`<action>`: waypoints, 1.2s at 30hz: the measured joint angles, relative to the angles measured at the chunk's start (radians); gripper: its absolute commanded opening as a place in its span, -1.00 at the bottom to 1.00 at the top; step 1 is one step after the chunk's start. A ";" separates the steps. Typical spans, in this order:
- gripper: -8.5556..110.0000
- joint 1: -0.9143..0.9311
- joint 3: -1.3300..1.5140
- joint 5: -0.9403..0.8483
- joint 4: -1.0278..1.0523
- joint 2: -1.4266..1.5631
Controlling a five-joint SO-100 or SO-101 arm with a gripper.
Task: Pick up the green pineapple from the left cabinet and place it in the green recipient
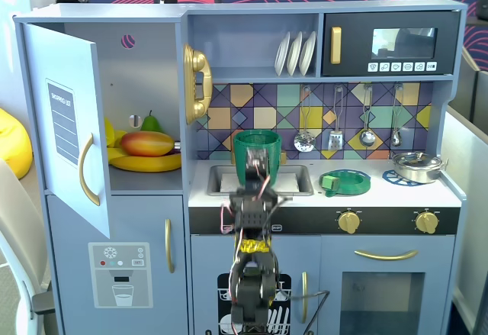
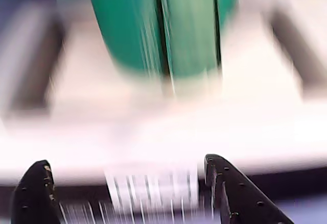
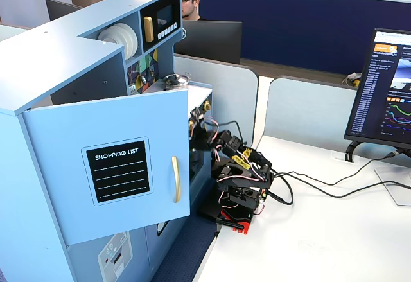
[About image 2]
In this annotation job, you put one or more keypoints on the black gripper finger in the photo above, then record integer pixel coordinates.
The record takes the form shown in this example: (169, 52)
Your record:
(33, 196)
(237, 198)

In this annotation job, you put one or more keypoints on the blue toy kitchen cabinet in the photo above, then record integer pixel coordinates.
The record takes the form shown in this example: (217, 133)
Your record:
(153, 132)

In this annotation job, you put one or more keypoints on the green plastic recipient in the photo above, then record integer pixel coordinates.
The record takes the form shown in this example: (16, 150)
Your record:
(127, 25)

